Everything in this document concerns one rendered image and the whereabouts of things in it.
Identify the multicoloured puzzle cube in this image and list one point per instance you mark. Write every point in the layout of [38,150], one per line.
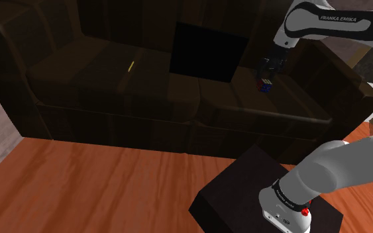
[264,85]

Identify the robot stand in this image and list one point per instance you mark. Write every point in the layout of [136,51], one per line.
[237,193]

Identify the yellow pen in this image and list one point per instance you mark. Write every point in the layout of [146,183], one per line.
[130,66]

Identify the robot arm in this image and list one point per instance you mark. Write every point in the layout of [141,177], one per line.
[330,174]

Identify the black square cushion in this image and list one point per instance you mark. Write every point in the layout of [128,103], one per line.
[205,53]

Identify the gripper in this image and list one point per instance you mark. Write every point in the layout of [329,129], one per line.
[275,58]

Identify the dark brown sofa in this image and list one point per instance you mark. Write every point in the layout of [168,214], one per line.
[92,80]

